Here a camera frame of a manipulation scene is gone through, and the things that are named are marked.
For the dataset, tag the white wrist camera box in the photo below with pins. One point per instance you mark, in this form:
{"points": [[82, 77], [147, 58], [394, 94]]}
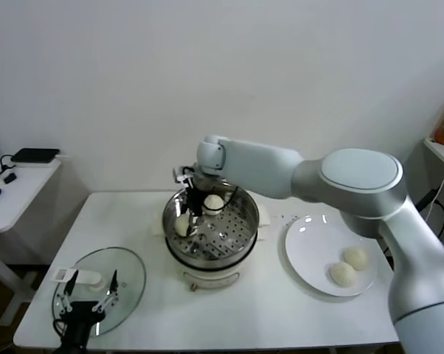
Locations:
{"points": [[180, 175]]}

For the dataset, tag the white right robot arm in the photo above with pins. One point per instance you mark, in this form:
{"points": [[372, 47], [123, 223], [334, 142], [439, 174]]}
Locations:
{"points": [[354, 177]]}

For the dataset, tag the white side desk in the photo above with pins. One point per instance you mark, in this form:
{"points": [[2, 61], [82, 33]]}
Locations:
{"points": [[23, 199]]}

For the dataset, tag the small black adapter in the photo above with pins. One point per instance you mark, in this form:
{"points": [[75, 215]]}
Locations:
{"points": [[10, 178]]}

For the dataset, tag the steel perforated steamer basket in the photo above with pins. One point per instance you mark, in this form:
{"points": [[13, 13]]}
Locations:
{"points": [[229, 236]]}

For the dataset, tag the white desk with base frame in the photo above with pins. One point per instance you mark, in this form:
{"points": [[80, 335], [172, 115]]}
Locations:
{"points": [[443, 153]]}

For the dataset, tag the white electric cooker pot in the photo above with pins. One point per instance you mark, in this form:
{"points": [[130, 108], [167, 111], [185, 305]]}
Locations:
{"points": [[207, 274]]}

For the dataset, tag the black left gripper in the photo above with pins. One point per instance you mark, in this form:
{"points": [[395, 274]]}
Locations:
{"points": [[76, 321]]}

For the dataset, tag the white round plate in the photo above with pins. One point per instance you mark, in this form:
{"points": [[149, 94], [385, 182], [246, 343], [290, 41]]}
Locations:
{"points": [[307, 250]]}

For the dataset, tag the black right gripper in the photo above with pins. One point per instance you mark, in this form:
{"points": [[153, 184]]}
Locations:
{"points": [[198, 201]]}

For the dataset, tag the black flat box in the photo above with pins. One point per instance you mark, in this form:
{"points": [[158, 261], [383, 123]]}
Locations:
{"points": [[34, 155]]}

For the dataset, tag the white steamed baozi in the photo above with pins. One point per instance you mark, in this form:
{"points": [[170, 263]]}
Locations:
{"points": [[181, 225], [214, 204], [341, 274], [356, 258]]}

